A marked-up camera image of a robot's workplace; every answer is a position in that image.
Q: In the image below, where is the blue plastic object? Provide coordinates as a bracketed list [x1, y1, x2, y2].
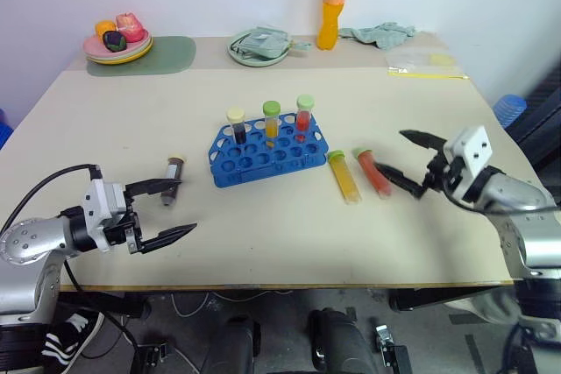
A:
[0, 108, 15, 150]

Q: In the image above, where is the dark liquid tube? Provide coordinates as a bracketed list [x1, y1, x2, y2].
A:
[225, 106, 248, 146]

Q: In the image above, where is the dark purple toy fruit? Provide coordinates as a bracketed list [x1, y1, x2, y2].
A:
[101, 30, 129, 53]

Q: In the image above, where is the black metal clamp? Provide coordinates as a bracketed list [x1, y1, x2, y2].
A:
[138, 340, 171, 374]
[373, 324, 414, 374]

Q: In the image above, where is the yellow plate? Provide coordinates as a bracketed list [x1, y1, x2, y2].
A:
[84, 37, 155, 67]

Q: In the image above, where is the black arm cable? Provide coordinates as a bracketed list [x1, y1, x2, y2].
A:
[441, 174, 561, 218]
[0, 164, 104, 237]

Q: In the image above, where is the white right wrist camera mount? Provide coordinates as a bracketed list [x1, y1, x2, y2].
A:
[441, 124, 493, 183]

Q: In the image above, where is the blue test tube rack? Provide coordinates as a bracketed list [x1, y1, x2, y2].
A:
[207, 111, 328, 189]

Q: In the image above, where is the dark rounded shape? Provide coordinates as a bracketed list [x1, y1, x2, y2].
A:
[308, 308, 380, 374]
[204, 314, 263, 374]

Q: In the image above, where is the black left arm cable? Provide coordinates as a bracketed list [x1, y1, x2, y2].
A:
[0, 164, 104, 237]

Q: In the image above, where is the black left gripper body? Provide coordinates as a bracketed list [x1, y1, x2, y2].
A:
[103, 192, 145, 257]

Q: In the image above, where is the orange toy fruit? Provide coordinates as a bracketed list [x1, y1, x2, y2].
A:
[94, 19, 117, 39]

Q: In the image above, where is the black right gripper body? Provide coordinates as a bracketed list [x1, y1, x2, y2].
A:
[422, 151, 469, 200]

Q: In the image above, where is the pink plate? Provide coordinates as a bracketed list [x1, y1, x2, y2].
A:
[82, 31, 153, 60]

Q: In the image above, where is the light green round plate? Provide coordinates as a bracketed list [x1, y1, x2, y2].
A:
[226, 27, 292, 68]

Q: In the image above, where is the orange soda plastic bottle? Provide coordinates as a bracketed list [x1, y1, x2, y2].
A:
[316, 0, 351, 52]

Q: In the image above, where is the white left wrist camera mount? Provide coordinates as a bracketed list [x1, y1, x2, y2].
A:
[81, 178, 129, 253]

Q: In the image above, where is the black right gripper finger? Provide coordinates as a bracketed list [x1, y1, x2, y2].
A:
[375, 162, 427, 201]
[399, 129, 447, 155]

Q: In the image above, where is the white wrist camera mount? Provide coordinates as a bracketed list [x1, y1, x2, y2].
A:
[81, 178, 129, 253]
[441, 124, 493, 183]

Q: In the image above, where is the light green zip pouch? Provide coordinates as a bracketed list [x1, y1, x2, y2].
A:
[238, 26, 314, 60]

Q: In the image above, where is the dark brown tube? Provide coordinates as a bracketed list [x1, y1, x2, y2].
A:
[159, 154, 188, 208]

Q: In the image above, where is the green crumpled cloth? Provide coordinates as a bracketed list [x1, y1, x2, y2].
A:
[338, 21, 417, 52]

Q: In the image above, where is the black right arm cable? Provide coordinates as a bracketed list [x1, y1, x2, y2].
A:
[441, 174, 561, 218]

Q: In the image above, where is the black white striped sneaker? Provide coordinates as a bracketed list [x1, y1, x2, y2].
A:
[40, 309, 107, 374]

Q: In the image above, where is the pink toy peach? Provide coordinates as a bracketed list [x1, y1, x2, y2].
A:
[114, 11, 146, 43]

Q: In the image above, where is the white floor cable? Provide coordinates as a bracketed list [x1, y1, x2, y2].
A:
[168, 289, 295, 374]

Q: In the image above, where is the black ribbed case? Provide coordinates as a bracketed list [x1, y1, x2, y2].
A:
[503, 83, 561, 170]

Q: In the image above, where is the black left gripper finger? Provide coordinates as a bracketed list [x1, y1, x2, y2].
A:
[139, 222, 199, 256]
[124, 177, 185, 200]

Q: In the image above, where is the green placemat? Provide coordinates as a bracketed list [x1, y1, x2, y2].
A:
[85, 35, 197, 78]

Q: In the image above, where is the blue plastic stool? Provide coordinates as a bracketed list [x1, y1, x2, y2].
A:
[492, 94, 529, 129]

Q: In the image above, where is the black table frame bar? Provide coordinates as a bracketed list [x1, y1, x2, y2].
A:
[388, 286, 503, 313]

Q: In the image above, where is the clear zip plastic bag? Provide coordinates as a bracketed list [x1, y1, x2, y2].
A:
[385, 48, 471, 82]

